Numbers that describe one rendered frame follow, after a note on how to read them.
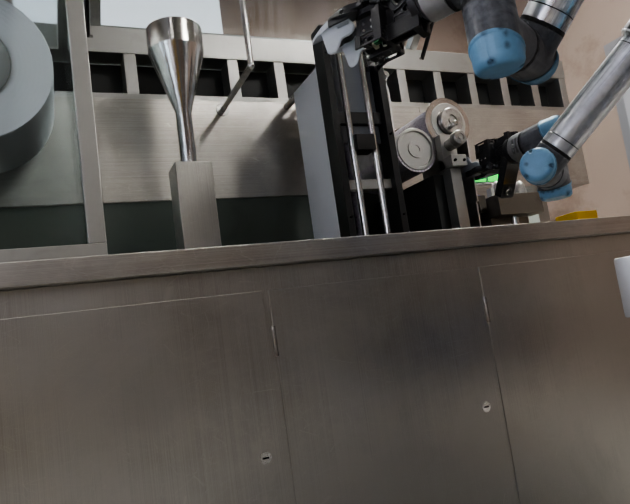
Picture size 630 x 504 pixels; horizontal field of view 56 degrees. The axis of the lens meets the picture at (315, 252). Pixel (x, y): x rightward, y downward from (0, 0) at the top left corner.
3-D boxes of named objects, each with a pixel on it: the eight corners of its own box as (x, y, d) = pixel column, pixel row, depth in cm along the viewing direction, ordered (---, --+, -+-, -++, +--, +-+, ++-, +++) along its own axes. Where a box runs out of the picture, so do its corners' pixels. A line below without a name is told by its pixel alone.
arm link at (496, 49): (545, 72, 88) (531, 4, 90) (516, 52, 80) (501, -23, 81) (495, 91, 93) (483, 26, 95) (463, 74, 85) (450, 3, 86)
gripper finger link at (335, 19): (323, 23, 99) (370, 3, 95) (323, 15, 100) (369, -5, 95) (337, 36, 103) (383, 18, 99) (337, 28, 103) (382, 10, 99)
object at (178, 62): (178, 272, 134) (152, 37, 141) (168, 280, 147) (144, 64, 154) (237, 267, 140) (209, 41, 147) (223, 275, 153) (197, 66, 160)
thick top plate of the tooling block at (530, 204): (501, 214, 165) (497, 193, 166) (421, 241, 201) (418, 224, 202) (544, 211, 171) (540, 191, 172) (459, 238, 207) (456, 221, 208)
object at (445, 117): (466, 115, 168) (459, 137, 165) (461, 118, 169) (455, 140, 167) (445, 102, 165) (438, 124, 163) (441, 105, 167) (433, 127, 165)
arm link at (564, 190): (533, 199, 137) (524, 154, 139) (543, 204, 147) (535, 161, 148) (568, 191, 133) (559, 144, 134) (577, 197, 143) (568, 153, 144)
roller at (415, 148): (401, 170, 158) (394, 127, 160) (357, 194, 181) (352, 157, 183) (438, 169, 163) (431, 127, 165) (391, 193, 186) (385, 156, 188)
